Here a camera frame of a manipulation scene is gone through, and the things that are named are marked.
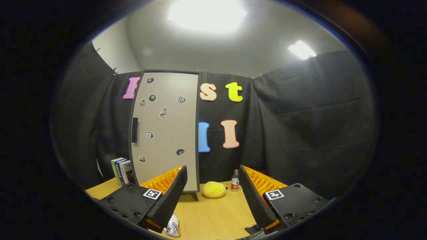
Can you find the large ceiling light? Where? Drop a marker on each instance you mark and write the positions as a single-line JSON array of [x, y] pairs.
[[206, 15]]

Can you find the black backdrop cloth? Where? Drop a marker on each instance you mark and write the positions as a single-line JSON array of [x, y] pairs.
[[300, 116]]

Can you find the white canvas shoe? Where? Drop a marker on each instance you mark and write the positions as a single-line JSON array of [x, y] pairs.
[[172, 227]]

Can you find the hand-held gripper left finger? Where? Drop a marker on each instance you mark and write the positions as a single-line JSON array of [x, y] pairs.
[[171, 196]]

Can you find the small ceiling light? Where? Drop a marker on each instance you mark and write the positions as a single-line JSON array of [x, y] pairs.
[[302, 50]]

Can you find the green spine book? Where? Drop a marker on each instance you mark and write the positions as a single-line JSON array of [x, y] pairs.
[[115, 170]]

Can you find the beige shoe cabinet door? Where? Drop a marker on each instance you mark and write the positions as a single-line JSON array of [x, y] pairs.
[[166, 133]]

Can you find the yellow plush toy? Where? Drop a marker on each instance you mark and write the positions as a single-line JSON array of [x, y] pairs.
[[213, 189]]

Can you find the dark grey shoe cabinet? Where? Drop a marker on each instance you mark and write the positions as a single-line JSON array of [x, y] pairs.
[[197, 140]]

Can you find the clear plastic water bottle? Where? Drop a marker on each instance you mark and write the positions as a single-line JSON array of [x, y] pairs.
[[235, 183]]

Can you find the dark blue spine book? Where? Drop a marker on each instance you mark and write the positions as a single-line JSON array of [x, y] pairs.
[[120, 173]]

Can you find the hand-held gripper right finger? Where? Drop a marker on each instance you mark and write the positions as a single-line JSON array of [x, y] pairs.
[[255, 200]]

